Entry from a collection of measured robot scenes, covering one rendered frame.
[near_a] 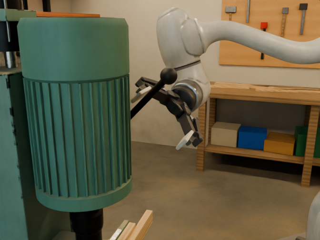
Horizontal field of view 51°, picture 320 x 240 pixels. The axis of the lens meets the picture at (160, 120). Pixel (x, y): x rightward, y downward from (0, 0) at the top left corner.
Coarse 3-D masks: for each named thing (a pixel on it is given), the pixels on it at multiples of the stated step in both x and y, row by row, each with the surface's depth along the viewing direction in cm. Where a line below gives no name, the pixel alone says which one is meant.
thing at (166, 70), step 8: (160, 72) 67; (168, 72) 66; (176, 72) 67; (160, 80) 68; (168, 80) 66; (152, 88) 69; (160, 88) 68; (144, 96) 70; (152, 96) 69; (144, 104) 70; (136, 112) 71
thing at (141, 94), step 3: (147, 87) 74; (150, 87) 75; (141, 90) 71; (144, 90) 72; (147, 90) 73; (138, 93) 69; (141, 93) 70; (144, 93) 73; (135, 96) 70; (138, 96) 70; (141, 96) 73; (132, 99) 70; (135, 99) 70; (138, 99) 72; (132, 102) 70
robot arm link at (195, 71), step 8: (192, 64) 94; (200, 64) 97; (184, 72) 94; (192, 72) 94; (200, 72) 96; (176, 80) 96; (200, 80) 95; (208, 80) 100; (208, 88) 98; (208, 96) 99; (200, 104) 96
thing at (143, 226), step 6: (150, 210) 104; (144, 216) 101; (150, 216) 103; (138, 222) 98; (144, 222) 98; (150, 222) 103; (138, 228) 95; (144, 228) 98; (132, 234) 92; (138, 234) 93; (144, 234) 98
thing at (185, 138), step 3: (189, 132) 74; (192, 132) 75; (186, 135) 74; (189, 135) 72; (183, 138) 74; (186, 138) 70; (189, 138) 71; (180, 141) 73; (183, 141) 69; (186, 141) 69; (180, 144) 70; (183, 144) 70; (177, 147) 70; (180, 147) 70
